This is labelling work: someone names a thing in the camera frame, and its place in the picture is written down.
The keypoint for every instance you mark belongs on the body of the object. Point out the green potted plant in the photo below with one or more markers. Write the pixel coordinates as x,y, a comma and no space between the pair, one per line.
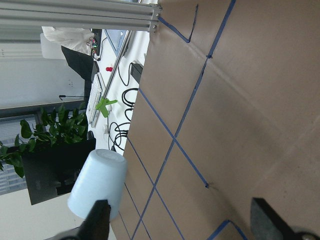
51,154

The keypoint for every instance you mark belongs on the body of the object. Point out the white keyboard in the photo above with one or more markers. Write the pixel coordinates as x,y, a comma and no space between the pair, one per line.
96,92

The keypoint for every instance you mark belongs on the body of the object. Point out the person in white hoodie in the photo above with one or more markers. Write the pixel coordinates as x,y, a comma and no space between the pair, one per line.
76,45

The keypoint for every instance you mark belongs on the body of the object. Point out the light blue plastic cup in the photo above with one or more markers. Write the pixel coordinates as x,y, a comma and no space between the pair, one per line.
102,177

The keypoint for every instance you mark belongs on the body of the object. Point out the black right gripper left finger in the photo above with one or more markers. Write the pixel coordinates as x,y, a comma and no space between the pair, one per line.
94,227

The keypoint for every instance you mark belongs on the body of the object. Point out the aluminium frame post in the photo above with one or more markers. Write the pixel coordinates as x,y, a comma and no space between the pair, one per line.
86,14

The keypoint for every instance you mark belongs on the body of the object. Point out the black power adapter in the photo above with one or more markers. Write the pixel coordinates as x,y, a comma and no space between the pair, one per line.
136,71

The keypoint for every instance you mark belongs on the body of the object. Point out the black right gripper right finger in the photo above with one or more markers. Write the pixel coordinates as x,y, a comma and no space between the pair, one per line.
266,224

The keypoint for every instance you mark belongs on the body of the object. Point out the reacher grabber tool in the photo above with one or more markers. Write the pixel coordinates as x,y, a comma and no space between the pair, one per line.
104,101

